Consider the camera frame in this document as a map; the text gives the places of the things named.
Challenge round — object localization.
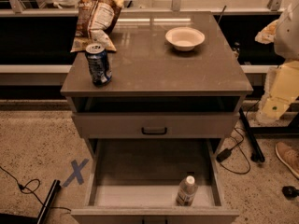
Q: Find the black stand leg right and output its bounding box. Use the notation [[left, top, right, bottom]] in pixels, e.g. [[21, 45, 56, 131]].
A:
[[239, 108, 265, 162]]

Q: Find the blue tape cross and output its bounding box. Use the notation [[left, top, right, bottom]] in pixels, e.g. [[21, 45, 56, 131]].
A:
[[63, 159, 89, 188]]

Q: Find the white paper bowl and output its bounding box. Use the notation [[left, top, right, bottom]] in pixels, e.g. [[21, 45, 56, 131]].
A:
[[165, 27, 205, 51]]

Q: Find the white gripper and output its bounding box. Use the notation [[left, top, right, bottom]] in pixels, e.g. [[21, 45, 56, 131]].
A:
[[256, 61, 299, 124]]

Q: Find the black cable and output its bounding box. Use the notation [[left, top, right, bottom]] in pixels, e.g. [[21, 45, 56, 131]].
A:
[[0, 165, 72, 213], [219, 100, 261, 175]]

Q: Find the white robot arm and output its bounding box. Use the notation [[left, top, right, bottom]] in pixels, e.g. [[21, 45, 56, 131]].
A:
[[255, 0, 299, 124]]

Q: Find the black cable left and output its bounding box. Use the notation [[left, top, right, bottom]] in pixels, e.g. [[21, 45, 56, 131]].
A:
[[0, 165, 72, 213]]

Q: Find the black round foot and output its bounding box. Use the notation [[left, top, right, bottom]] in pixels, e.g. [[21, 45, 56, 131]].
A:
[[282, 186, 299, 198]]

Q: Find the black drawer handle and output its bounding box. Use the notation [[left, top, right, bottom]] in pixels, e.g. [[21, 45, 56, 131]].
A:
[[141, 127, 167, 135]]

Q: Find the black stand leg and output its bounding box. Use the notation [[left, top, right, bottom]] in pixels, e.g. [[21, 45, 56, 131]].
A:
[[239, 108, 265, 162], [36, 179, 61, 224]]

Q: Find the clear plastic water bottle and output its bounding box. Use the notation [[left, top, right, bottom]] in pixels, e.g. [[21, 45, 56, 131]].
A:
[[176, 175, 198, 206]]

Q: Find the thin black antenna rod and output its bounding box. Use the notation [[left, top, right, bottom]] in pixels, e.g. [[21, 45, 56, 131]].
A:
[[217, 5, 227, 24]]

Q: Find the black stand leg left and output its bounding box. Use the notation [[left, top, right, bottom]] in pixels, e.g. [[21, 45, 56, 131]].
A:
[[36, 179, 61, 224]]

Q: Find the chip bag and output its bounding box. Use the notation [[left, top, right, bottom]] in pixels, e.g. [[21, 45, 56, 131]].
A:
[[71, 0, 124, 52]]

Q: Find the black cable right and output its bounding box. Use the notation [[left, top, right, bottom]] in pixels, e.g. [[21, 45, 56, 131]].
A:
[[219, 100, 261, 175]]

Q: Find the black power adapter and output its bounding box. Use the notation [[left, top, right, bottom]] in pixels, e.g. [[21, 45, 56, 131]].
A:
[[216, 148, 232, 162]]

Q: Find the blue soda can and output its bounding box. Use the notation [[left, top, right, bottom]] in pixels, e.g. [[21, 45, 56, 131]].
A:
[[85, 43, 112, 86]]

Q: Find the tan shoe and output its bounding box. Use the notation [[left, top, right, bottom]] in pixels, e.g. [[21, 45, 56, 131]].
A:
[[276, 142, 299, 179]]

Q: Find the open grey middle drawer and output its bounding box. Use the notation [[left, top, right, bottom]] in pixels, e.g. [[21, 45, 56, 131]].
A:
[[71, 139, 238, 224]]

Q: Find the closed grey top drawer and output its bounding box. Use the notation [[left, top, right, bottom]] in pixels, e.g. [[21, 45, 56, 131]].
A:
[[72, 113, 239, 139]]

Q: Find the grey drawer cabinet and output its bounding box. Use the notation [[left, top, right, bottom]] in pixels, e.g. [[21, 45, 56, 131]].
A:
[[60, 10, 254, 224]]

